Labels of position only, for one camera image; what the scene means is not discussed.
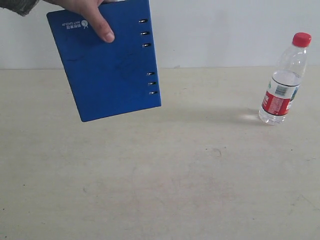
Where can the person's open hand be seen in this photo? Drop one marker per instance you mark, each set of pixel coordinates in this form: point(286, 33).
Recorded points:
point(89, 9)

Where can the blue ring binder notebook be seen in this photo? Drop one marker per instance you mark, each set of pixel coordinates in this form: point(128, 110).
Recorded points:
point(108, 79)

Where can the clear water bottle red cap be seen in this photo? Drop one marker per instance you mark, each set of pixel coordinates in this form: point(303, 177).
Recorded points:
point(285, 80)

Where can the grey camouflage jacket sleeve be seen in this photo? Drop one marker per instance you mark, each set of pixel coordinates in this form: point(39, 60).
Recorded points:
point(20, 7)

